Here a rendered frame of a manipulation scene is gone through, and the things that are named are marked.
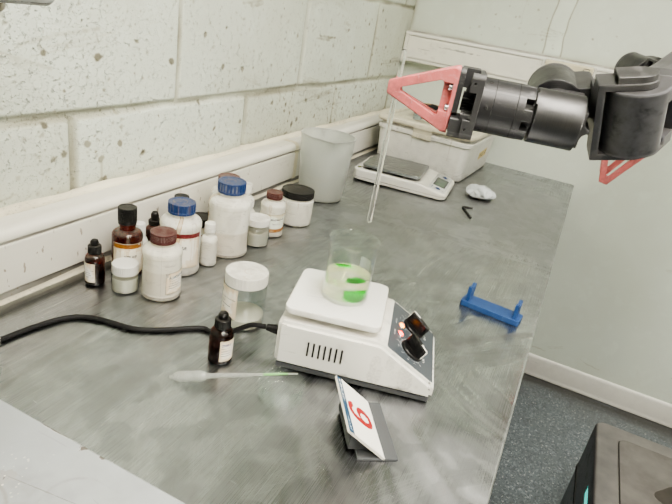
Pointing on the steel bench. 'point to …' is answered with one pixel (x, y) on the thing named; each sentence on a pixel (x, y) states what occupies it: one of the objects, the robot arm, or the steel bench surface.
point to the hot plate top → (309, 293)
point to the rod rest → (492, 308)
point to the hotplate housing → (348, 355)
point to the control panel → (406, 339)
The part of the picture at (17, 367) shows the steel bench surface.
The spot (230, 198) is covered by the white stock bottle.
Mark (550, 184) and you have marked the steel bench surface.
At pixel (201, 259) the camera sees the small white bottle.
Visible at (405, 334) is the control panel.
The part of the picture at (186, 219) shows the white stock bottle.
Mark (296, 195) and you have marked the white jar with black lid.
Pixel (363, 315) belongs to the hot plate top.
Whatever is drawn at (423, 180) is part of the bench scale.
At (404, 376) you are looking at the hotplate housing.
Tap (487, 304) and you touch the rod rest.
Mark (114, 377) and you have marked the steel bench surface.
